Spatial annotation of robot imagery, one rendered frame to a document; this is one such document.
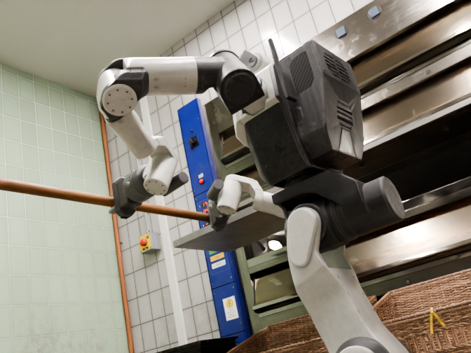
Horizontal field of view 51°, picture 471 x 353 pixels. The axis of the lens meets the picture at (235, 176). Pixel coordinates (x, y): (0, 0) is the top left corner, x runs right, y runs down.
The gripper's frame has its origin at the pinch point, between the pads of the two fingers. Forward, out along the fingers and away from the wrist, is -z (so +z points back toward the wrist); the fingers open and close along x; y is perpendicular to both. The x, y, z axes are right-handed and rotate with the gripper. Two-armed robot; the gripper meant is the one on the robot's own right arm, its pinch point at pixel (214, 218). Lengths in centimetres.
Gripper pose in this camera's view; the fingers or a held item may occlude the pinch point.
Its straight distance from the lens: 181.3
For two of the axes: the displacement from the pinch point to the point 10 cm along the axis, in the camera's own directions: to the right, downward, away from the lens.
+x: -2.1, -9.1, 3.6
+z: 2.8, -4.1, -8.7
